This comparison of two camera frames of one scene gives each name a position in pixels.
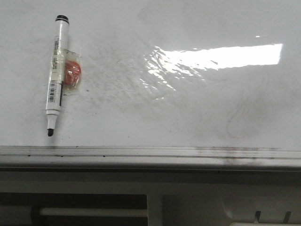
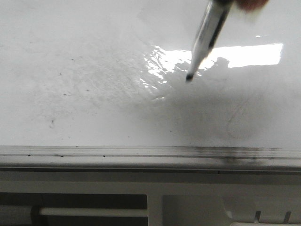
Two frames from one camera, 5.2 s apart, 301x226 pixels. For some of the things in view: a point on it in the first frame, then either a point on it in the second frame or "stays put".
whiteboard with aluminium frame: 165,84 stays put
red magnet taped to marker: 72,70 to 250,5
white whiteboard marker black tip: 56,79 to 209,29
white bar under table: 92,211 stays put
